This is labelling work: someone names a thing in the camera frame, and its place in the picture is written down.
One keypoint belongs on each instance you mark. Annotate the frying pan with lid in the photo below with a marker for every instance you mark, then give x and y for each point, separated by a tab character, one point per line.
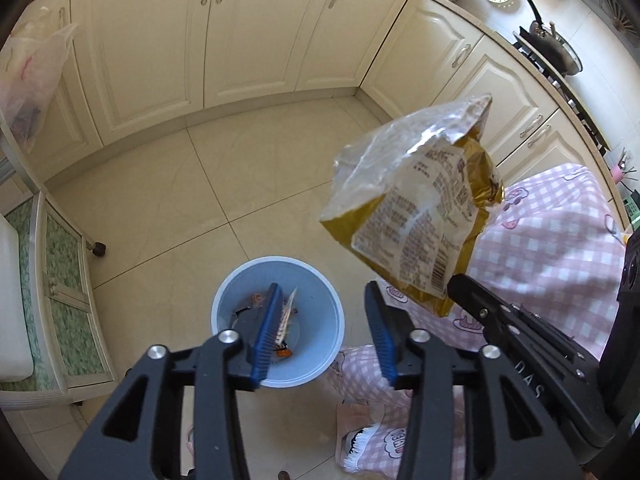
555	45

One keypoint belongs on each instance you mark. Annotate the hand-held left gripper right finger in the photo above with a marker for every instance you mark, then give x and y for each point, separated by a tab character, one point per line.
382	340

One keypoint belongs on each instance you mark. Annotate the white rounded panel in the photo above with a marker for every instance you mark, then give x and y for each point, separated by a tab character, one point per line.
12	300

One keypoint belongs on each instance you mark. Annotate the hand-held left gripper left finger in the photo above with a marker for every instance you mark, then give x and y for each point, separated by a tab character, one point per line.
265	340

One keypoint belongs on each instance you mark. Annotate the pink utensil holder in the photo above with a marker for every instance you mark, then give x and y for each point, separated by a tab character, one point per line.
620	172

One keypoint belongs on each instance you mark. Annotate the pink checkered tablecloth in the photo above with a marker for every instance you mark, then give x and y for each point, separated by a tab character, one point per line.
550	240

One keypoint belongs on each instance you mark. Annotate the black gas stove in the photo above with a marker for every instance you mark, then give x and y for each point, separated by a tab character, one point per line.
575	105

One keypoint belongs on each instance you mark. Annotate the gold snack bag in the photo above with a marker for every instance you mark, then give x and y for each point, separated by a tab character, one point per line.
415	220

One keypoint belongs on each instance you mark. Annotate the translucent hanging plastic bag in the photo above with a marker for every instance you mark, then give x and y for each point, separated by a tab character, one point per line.
30	75

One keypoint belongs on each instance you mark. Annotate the orange peel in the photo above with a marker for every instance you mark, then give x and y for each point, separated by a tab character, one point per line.
283	353

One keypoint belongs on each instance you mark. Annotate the black caster wheel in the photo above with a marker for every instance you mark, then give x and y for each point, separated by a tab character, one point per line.
98	248

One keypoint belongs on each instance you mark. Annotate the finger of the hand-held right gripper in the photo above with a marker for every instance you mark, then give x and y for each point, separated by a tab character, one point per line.
482	310
555	332

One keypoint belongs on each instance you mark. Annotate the black printed snack packet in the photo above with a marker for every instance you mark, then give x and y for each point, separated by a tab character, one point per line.
288	312

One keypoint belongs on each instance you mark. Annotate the cream lower kitchen cabinet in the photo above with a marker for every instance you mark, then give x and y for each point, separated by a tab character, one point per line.
150	40
430	55

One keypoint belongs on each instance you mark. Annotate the blue trash bin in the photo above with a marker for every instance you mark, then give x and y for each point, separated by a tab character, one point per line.
320	310

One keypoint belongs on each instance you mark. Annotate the green glass door cabinet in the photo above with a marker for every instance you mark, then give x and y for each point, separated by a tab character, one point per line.
65	310

